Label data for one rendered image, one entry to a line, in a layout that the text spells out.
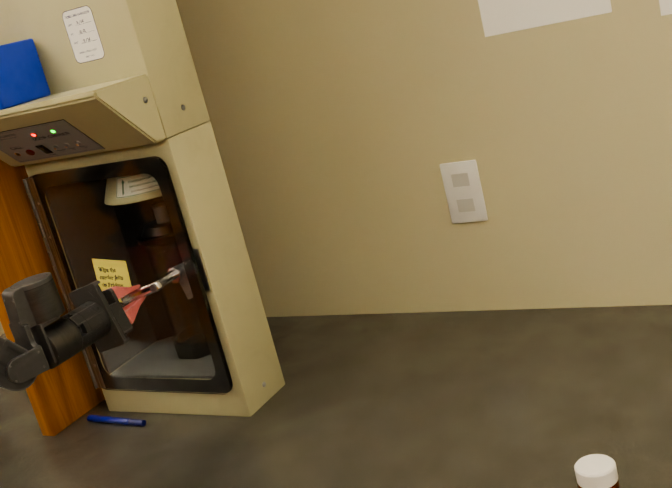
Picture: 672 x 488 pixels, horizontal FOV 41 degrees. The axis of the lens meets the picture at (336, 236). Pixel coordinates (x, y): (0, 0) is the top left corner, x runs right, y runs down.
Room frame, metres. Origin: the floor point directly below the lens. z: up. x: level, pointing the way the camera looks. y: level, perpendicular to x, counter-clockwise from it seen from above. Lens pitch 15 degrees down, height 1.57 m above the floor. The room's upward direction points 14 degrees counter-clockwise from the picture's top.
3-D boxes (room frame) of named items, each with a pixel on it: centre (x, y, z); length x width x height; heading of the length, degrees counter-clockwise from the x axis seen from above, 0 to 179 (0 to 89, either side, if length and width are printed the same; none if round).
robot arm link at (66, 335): (1.22, 0.42, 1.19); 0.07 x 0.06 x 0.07; 145
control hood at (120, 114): (1.39, 0.37, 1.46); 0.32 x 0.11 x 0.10; 57
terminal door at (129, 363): (1.43, 0.35, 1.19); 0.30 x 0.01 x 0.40; 56
